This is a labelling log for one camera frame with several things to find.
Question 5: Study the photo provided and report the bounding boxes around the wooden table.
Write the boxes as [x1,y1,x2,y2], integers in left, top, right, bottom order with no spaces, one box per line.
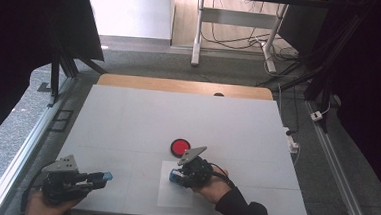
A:
[96,73,275,102]

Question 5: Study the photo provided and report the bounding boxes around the black floor cable bundle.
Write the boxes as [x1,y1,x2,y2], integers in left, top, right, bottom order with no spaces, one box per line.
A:
[200,0,303,62]

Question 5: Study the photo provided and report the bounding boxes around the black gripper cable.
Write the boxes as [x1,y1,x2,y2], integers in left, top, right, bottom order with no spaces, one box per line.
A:
[20,167,48,215]
[207,162,238,188]

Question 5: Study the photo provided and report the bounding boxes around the aluminium floor rail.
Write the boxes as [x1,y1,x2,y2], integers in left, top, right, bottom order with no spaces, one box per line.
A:
[297,99,381,215]
[0,71,78,215]

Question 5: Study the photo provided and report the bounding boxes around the person's left hand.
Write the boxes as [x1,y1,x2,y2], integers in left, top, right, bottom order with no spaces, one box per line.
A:
[25,189,86,215]

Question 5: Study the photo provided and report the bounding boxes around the black curtain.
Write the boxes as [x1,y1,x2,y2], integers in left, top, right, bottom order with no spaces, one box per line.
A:
[306,0,381,204]
[0,0,108,163]

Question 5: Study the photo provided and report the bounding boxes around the white power strip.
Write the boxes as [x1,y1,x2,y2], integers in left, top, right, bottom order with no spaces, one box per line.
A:
[281,126,301,155]

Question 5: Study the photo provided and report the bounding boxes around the white metal desk frame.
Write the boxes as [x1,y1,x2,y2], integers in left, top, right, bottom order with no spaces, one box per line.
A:
[190,0,290,74]

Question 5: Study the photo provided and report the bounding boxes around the round red ink pad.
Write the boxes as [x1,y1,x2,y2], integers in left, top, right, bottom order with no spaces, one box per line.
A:
[169,137,193,160]

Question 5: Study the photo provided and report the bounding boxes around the blue stamp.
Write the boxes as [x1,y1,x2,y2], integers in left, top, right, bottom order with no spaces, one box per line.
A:
[168,168,185,185]

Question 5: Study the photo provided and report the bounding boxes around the small white adapter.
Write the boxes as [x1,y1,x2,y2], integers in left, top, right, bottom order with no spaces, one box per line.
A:
[310,110,325,123]

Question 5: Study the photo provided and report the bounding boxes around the dark floor socket cover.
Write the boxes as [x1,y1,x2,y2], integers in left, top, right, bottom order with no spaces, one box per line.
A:
[49,107,75,134]

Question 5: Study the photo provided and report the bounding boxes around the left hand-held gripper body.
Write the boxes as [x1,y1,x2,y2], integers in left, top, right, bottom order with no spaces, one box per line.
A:
[39,152,93,207]

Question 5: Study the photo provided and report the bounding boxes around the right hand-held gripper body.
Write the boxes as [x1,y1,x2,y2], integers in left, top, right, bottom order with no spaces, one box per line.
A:
[176,144,216,190]

